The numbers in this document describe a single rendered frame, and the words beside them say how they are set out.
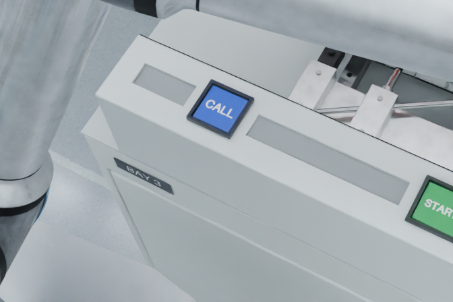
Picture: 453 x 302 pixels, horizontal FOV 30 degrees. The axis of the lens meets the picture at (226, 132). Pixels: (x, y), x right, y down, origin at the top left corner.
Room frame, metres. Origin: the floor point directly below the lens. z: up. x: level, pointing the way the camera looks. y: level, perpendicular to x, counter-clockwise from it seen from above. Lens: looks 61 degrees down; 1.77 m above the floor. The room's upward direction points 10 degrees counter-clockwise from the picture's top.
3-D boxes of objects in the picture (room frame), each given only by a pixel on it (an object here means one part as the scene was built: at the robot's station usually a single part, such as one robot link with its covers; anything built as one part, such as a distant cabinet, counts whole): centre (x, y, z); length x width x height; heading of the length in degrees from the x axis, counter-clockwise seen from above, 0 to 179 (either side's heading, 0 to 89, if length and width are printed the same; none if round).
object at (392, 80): (0.52, -0.21, 0.89); 0.05 x 0.01 x 0.01; 141
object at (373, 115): (0.47, -0.17, 0.89); 0.08 x 0.03 x 0.03; 141
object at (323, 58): (0.56, -0.14, 0.90); 0.04 x 0.02 x 0.03; 141
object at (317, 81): (0.52, -0.11, 0.89); 0.08 x 0.03 x 0.03; 141
